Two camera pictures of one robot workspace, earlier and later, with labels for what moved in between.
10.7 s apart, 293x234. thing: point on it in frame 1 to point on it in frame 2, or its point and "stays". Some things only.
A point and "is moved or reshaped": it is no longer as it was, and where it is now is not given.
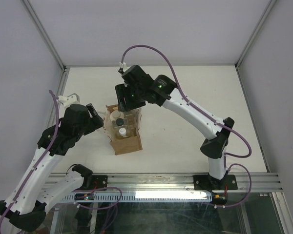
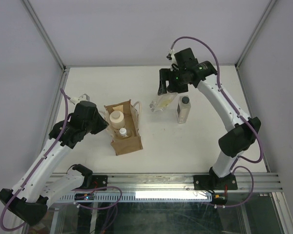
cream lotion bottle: [115, 114] stays
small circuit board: [84, 196] stays
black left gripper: [97, 121] stays
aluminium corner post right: [270, 5] stays
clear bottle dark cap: [119, 122] is moved or reshaped
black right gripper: [121, 94] to [165, 74]
